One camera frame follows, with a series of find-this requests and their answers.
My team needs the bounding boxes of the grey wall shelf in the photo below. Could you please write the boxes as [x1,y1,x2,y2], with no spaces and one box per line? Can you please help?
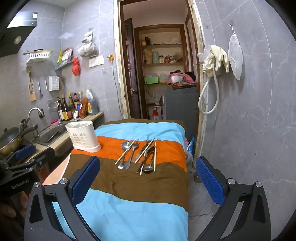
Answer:
[55,56,74,70]

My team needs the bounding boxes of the brown wooden shelf unit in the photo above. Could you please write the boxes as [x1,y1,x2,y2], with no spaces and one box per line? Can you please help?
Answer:
[134,24,189,120]

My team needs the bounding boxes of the steel sink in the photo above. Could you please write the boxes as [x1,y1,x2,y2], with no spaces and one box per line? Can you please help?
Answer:
[32,122,70,147]

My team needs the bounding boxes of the white mesh bag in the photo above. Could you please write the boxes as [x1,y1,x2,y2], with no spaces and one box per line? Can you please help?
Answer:
[228,34,244,81]

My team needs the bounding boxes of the metal faucet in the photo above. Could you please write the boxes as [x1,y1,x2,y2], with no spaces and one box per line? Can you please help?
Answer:
[28,107,44,119]

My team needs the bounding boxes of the worn wooden door frame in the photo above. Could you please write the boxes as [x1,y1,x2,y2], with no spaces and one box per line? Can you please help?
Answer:
[113,0,208,161]

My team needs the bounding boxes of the black range hood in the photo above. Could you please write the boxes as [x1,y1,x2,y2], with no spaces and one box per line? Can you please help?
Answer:
[0,12,38,58]

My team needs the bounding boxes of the black wok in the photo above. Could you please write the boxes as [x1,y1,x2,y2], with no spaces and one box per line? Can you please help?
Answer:
[0,125,38,156]

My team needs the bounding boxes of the white plastic utensil holder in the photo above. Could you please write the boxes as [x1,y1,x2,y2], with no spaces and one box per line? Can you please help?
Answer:
[65,121,102,153]

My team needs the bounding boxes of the white power cable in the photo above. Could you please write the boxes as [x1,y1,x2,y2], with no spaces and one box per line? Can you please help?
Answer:
[112,61,123,119]

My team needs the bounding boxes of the soy sauce bottle yellow label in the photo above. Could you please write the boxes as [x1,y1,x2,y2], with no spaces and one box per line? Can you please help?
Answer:
[61,94,73,121]

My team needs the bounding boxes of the striped blue orange brown blanket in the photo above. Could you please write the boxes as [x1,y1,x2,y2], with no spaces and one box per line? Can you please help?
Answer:
[52,119,190,241]

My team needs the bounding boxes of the dark wooden door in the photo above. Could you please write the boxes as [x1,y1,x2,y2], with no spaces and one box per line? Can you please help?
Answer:
[124,19,141,120]

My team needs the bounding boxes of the peach and red cloth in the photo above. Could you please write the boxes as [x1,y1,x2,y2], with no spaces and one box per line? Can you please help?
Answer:
[43,153,71,186]

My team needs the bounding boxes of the orange spice packet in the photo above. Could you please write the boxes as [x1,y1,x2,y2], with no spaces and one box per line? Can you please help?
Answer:
[79,97,89,119]

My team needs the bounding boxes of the person's left hand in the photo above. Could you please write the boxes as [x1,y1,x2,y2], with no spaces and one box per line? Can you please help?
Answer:
[0,192,30,223]

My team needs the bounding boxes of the white wall rack basket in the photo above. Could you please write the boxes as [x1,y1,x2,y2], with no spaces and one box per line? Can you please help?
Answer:
[26,52,51,63]

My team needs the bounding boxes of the wooden knife board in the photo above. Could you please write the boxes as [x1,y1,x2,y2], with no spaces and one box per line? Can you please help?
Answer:
[27,67,37,102]

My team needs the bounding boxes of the white wall box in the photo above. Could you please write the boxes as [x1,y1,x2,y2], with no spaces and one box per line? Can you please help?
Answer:
[48,76,60,91]

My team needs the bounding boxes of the blue snack packet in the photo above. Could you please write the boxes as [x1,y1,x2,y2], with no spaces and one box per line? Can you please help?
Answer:
[186,136,195,153]

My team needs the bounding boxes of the wooden cutting board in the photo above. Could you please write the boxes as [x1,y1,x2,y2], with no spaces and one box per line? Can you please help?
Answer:
[172,82,199,88]

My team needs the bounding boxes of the cream rubber gloves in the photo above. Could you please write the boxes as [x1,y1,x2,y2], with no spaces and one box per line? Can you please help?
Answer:
[203,45,230,78]

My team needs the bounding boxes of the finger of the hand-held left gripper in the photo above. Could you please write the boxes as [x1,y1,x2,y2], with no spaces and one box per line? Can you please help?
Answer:
[0,144,37,166]
[6,147,56,174]

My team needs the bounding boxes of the dark sauce bottle yellow cap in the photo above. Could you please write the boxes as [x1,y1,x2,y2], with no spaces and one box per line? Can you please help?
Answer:
[68,93,76,112]

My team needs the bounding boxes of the clear bag of dried goods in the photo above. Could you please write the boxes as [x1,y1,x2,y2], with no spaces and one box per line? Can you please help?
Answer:
[77,28,98,58]

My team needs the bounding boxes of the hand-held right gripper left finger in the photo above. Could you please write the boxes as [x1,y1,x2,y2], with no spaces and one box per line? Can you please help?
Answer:
[24,156,102,241]

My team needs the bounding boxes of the pink cloth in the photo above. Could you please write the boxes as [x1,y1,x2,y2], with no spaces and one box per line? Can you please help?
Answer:
[168,72,197,84]

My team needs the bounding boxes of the large oil jug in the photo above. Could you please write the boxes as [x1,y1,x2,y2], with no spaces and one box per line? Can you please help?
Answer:
[85,89,99,116]

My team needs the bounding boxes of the white hose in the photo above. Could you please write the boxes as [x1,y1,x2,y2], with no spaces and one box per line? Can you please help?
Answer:
[198,70,220,114]

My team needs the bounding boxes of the red plastic bag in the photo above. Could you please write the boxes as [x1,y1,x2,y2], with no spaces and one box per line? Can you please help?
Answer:
[72,57,81,76]

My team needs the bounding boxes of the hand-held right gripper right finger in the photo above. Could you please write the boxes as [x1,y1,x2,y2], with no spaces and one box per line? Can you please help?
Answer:
[195,156,271,241]

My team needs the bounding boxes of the grey appliance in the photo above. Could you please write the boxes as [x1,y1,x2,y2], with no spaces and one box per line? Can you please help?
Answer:
[164,86,199,121]

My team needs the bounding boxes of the dark bottle white label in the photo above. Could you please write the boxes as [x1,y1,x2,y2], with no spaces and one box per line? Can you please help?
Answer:
[57,96,65,121]

